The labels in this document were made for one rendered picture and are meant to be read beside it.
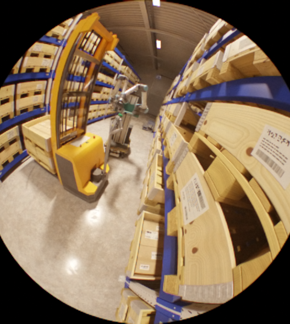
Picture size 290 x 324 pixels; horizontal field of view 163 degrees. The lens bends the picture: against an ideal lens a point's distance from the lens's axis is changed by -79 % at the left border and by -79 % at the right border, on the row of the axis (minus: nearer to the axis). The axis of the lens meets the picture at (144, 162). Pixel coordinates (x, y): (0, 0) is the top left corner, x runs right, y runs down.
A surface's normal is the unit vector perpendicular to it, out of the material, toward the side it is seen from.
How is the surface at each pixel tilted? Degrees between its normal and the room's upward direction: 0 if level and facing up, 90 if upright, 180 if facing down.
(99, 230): 0
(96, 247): 0
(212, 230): 90
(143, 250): 0
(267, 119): 90
